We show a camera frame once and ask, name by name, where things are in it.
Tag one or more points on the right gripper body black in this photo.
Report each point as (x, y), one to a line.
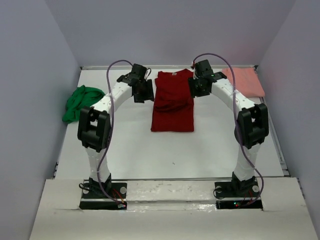
(195, 87)

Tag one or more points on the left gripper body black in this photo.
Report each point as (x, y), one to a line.
(146, 92)

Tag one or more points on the red t shirt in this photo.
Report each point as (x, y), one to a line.
(173, 108)

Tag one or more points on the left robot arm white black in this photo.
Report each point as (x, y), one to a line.
(96, 124)

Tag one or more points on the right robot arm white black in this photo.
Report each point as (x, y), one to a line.
(251, 129)

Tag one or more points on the pink folded t shirt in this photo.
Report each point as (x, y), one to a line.
(247, 82)

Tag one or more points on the green t shirt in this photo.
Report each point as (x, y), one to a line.
(83, 96)

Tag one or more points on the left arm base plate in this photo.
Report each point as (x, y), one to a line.
(92, 197)

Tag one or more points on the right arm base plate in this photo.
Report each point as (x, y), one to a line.
(230, 199)

